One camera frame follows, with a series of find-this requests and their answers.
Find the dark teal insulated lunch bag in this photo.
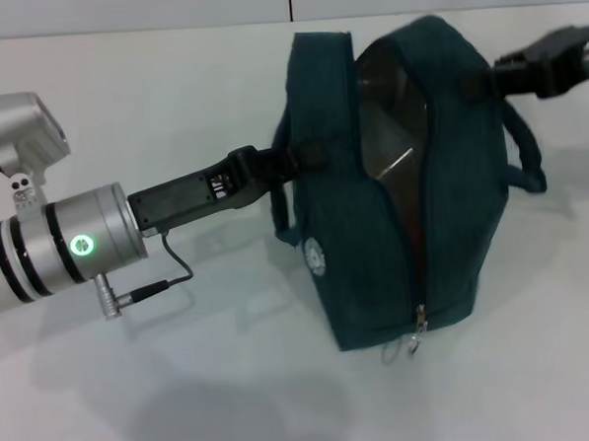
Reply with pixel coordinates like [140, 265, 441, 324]
[262, 9, 557, 370]

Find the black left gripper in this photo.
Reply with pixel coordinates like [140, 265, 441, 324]
[123, 136, 336, 240]

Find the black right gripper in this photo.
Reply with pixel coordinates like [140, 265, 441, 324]
[459, 24, 589, 106]

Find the clear food container blue seal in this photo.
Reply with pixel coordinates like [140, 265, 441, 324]
[360, 69, 435, 184]

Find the dark left arm cable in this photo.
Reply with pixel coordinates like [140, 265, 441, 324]
[92, 228, 197, 324]

